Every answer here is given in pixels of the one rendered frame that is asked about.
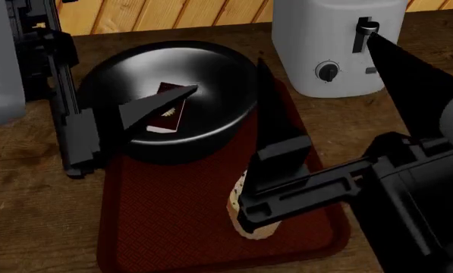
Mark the black toaster lever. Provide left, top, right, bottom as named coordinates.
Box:
left=352, top=16, right=381, bottom=54

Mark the dark red textured tray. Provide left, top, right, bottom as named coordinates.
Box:
left=96, top=75, right=351, bottom=273

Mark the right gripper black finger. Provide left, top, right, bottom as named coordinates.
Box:
left=366, top=30, right=453, bottom=138
left=246, top=57, right=313, bottom=196

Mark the black toaster dial knob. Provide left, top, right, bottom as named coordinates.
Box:
left=314, top=60, right=342, bottom=84

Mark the grey ribbed appliance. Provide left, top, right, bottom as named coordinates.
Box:
left=0, top=0, right=27, bottom=127

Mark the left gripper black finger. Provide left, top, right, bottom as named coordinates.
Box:
left=64, top=84, right=200, bottom=180

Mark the white toaster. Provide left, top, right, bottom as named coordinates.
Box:
left=271, top=0, right=407, bottom=99

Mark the glossy black bowl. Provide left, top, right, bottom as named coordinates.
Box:
left=77, top=40, right=260, bottom=166

